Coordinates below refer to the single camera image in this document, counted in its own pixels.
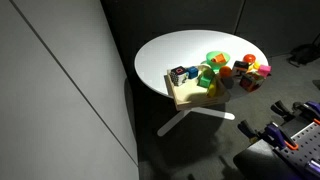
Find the pink block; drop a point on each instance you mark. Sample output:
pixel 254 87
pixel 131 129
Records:
pixel 265 70

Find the green toy block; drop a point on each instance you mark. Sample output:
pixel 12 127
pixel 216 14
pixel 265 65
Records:
pixel 205 80

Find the blue cube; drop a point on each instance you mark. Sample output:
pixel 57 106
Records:
pixel 192 72

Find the orange ball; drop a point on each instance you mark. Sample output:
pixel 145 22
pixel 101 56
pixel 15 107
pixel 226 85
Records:
pixel 225 71

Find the white table base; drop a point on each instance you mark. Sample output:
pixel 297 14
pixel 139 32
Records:
pixel 230 116

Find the red toy tomato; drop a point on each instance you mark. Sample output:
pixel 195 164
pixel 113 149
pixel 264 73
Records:
pixel 249 58

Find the grey cube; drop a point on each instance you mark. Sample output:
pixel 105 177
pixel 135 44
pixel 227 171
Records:
pixel 228 82

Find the orange toy block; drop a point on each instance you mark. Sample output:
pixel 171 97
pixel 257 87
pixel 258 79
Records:
pixel 219 59

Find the black bag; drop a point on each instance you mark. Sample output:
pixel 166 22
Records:
pixel 305 53

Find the small yellow toy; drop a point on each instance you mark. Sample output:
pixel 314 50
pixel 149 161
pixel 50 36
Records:
pixel 256 65

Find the black white plush block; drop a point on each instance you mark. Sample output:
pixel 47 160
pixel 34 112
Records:
pixel 178 75

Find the green plastic bowl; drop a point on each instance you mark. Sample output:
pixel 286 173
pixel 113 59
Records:
pixel 213 64

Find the wooden box tray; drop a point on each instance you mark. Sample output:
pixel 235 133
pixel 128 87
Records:
pixel 186 94

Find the grey pegboard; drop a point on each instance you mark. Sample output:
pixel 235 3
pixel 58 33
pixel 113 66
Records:
pixel 306 143

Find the yellow toy banana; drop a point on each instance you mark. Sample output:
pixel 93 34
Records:
pixel 212 90

